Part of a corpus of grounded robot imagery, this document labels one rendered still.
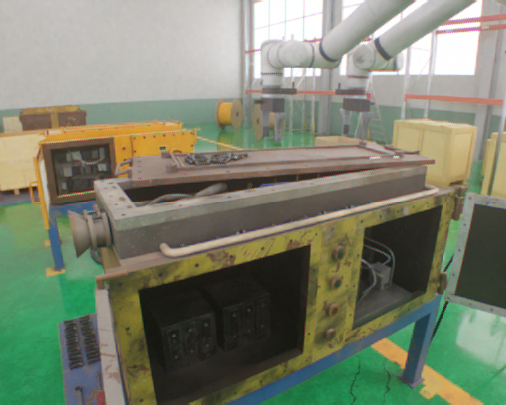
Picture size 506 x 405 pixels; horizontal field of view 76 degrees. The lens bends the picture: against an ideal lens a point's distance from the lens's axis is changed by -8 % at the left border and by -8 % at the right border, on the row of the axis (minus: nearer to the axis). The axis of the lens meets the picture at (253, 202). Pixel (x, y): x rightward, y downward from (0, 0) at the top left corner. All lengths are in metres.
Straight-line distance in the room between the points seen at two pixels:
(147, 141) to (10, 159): 3.60
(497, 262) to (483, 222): 0.20
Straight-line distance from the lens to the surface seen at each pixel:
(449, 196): 1.73
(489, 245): 1.84
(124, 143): 3.59
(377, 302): 1.65
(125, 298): 0.92
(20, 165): 6.76
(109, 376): 0.63
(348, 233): 1.24
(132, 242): 0.94
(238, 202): 1.02
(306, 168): 1.33
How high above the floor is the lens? 1.64
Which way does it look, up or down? 18 degrees down
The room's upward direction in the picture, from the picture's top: straight up
